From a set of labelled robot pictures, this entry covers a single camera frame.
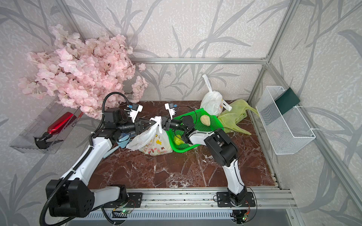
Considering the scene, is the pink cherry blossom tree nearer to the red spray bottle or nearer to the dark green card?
the red spray bottle

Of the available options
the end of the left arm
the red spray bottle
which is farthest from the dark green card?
the red spray bottle

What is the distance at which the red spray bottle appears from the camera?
596 mm
